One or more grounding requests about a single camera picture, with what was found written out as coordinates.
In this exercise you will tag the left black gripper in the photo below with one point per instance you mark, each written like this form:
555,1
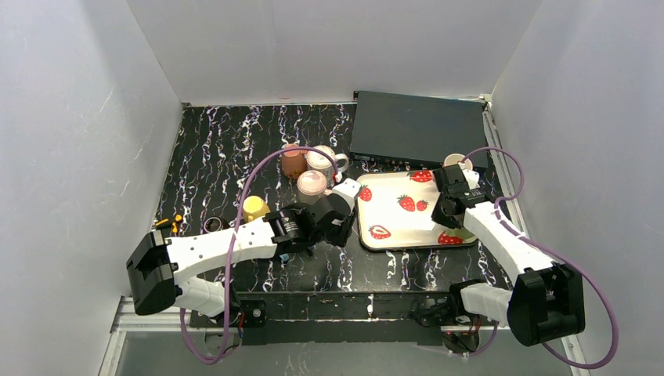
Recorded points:
337,225

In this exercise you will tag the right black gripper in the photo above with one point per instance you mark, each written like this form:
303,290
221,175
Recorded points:
452,183

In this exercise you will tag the light green mug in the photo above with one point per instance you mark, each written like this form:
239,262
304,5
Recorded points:
465,235

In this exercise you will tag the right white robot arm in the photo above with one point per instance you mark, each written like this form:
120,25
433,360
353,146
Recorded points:
546,301

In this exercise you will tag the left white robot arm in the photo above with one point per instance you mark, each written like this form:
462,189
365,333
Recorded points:
164,271

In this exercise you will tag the beige pink mug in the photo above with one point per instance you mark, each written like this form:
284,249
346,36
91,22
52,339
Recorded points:
312,185

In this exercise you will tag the white floral mug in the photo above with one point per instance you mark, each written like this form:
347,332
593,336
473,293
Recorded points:
316,161

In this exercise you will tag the brown mug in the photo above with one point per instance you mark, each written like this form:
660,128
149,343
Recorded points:
293,161

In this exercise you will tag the yellow mug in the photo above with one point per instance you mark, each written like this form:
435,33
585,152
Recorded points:
254,207

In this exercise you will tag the black mug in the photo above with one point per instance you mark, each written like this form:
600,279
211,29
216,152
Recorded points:
215,224

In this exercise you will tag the strawberry print white tray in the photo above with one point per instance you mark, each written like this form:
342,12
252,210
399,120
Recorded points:
395,212

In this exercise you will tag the dark flat metal box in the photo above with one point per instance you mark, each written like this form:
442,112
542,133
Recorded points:
417,131

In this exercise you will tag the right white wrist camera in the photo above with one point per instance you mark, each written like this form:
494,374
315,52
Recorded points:
472,177

